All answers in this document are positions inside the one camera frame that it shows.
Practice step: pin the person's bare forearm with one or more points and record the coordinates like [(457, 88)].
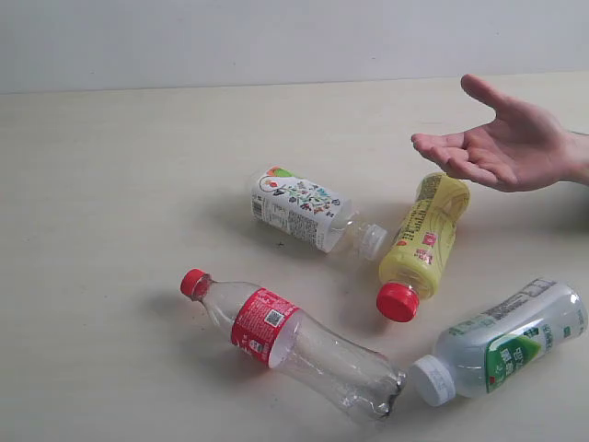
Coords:
[(579, 158)]

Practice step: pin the clear bottle green white label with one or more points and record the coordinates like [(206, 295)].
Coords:
[(476, 356)]

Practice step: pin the yellow bottle red cap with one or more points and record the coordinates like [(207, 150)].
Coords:
[(411, 270)]

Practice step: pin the person's open hand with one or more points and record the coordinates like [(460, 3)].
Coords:
[(524, 148)]

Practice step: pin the clear cola bottle red label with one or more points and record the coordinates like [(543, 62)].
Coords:
[(362, 383)]

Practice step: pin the clear bottle floral white label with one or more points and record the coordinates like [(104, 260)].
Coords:
[(313, 213)]

